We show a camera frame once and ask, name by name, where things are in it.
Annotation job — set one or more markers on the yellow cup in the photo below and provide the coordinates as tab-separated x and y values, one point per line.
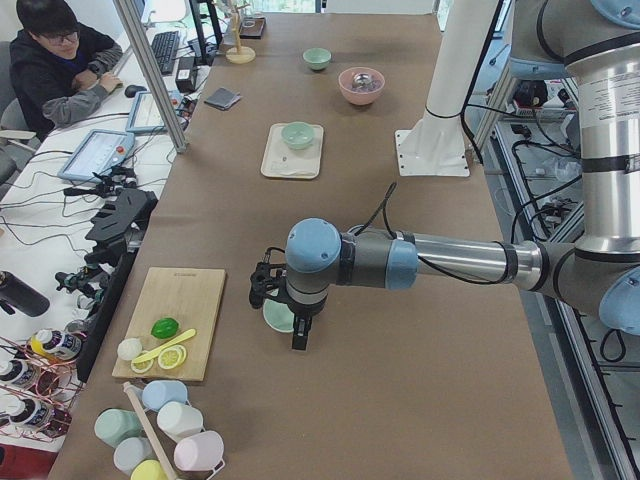
148	470

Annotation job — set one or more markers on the white garlic bulb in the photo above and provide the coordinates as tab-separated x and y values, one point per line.
129	349

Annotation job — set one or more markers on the green lime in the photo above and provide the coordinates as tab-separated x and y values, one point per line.
165	328

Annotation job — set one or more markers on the black water bottle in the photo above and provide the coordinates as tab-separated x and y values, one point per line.
16	295

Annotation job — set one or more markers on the pink cup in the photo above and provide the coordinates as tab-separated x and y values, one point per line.
203	451

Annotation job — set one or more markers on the copper wire bottle rack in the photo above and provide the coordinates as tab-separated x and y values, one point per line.
39	385

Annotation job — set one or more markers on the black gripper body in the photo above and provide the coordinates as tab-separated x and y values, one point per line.
302	310

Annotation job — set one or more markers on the gray cup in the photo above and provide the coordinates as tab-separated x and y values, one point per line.
130	453

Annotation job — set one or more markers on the blue teach pendant far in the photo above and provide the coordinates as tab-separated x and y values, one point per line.
144	116

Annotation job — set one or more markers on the blue teach pendant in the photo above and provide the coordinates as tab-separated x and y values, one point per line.
97	154
144	116

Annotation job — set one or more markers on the beige rectangular tray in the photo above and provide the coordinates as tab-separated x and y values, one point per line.
280	161

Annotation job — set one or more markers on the lemon slice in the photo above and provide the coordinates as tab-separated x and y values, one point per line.
172	357

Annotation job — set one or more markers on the black keyboard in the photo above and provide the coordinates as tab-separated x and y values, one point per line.
164	46

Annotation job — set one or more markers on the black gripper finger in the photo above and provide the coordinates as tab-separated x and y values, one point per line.
300	334

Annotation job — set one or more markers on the green bowl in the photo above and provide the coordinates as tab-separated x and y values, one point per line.
297	135
278	316
317	58

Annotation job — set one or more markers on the white cup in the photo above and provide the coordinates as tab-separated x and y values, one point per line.
179	421

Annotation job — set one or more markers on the yellow plastic knife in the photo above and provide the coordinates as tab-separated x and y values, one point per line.
152	354

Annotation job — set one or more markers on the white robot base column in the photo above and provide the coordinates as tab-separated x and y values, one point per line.
435	146

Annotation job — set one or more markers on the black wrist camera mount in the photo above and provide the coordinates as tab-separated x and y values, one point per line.
268	282

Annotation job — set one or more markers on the wooden cup rack rod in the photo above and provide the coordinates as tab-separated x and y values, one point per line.
131	392

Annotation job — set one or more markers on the green cup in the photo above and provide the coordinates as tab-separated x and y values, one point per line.
113	426

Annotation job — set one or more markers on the blue cup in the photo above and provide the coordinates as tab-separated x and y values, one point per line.
158	393

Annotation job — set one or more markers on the blue teach pendant near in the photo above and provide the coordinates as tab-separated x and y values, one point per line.
97	154

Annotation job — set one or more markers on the gray folded cloth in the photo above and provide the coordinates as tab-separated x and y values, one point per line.
223	99

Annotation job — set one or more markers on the pink bowl with ice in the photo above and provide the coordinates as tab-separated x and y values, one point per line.
358	99

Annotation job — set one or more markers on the wooden mug tree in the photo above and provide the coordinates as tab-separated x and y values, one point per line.
239	54

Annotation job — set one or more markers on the wooden cutting board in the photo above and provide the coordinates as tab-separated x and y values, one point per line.
174	318

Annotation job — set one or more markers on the person in dark hoodie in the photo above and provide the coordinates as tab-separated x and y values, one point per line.
60	69

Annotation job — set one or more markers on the green bowl on tray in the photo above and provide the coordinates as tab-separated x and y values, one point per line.
297	135

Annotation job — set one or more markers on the aluminium frame post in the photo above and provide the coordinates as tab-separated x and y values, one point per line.
151	72

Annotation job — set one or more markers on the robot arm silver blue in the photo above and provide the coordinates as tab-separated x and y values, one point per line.
596	43

